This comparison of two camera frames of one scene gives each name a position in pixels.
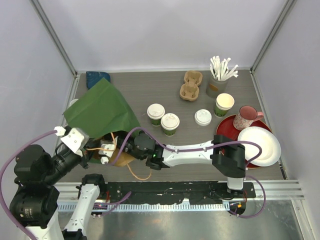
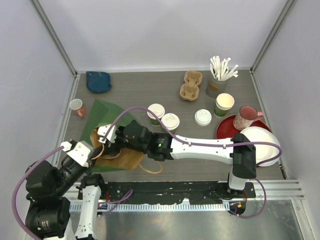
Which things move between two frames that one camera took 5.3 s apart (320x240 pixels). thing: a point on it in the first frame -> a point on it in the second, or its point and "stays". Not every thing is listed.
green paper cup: (156, 122) stays
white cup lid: (155, 111) stays
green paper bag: (102, 110) -> (101, 115)
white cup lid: (170, 121) stays
